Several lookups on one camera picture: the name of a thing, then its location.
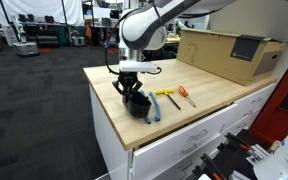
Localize black orange bar clamp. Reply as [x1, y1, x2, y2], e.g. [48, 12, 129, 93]
[216, 132, 262, 163]
[191, 152, 228, 180]

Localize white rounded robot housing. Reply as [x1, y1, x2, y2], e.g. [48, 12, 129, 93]
[252, 111, 288, 180]

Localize red metal frame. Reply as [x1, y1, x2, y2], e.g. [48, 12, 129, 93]
[249, 49, 288, 148]

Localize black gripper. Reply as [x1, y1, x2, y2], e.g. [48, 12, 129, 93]
[112, 71, 144, 103]

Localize white backdrop curtain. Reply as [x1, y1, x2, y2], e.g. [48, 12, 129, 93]
[0, 0, 85, 27]

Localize blue rope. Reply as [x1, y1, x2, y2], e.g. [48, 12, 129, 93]
[137, 89, 162, 125]

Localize red floor mat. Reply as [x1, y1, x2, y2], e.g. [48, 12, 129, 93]
[37, 47, 54, 55]

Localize large brown cardboard box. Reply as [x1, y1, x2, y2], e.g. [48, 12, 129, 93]
[176, 27, 288, 87]

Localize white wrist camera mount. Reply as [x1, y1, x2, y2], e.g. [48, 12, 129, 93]
[118, 60, 159, 74]

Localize grey mobile robot base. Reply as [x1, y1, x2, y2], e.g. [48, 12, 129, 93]
[9, 14, 41, 57]

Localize black plastic container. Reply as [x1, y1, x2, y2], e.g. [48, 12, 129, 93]
[122, 90, 153, 119]

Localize orange handle screwdriver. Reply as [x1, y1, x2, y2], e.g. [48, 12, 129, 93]
[177, 85, 197, 109]

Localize dark desk with monitors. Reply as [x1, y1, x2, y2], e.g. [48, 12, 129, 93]
[18, 13, 69, 48]

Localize yellow T-handle hex key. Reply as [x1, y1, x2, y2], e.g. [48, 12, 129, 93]
[154, 88, 182, 111]

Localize white drawer cabinet under table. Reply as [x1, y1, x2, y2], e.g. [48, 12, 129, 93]
[88, 82, 277, 180]

